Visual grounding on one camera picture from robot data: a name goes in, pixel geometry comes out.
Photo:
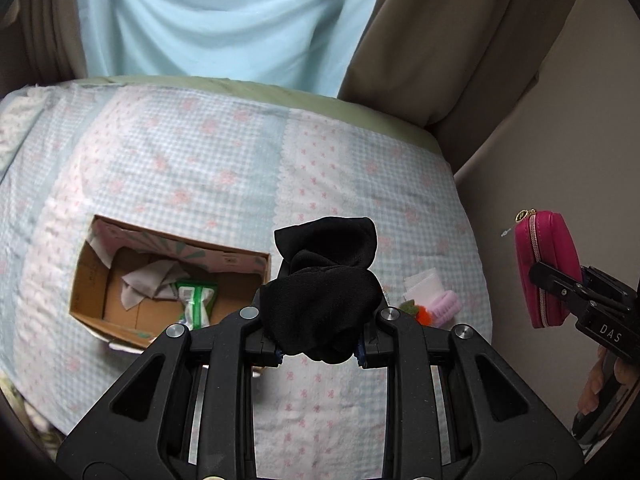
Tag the black sock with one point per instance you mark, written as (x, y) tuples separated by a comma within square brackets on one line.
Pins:
[(322, 290)]

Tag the light blue curtain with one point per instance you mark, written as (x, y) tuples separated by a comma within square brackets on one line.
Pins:
[(225, 15)]

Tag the checkered floral blanket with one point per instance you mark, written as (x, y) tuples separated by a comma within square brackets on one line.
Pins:
[(225, 160)]

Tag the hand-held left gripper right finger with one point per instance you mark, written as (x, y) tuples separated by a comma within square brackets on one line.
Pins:
[(372, 347)]

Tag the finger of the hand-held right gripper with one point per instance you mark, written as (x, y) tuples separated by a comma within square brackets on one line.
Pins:
[(557, 285)]

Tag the green white packet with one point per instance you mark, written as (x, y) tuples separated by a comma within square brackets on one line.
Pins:
[(196, 302)]

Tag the orange green plush toy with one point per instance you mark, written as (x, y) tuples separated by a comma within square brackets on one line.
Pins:
[(417, 310)]

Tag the green bed sheet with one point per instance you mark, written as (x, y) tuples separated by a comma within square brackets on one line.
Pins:
[(390, 122)]

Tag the cardboard box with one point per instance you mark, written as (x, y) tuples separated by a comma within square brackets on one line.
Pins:
[(125, 310)]

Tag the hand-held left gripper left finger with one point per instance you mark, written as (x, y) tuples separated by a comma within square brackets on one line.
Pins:
[(260, 345)]

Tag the white square cloth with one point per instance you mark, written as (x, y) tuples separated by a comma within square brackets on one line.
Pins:
[(422, 285)]

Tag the magenta zipper pouch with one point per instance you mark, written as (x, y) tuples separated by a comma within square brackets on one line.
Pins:
[(547, 240)]

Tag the pink fuzzy scrunchie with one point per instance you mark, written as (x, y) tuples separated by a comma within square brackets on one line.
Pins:
[(442, 307)]

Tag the person's right hand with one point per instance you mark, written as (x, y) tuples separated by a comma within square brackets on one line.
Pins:
[(594, 387)]

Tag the crumpled grey tissue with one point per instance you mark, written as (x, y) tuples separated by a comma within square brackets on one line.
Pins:
[(147, 282)]

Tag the brown curtain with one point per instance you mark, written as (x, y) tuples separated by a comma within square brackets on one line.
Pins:
[(450, 35)]

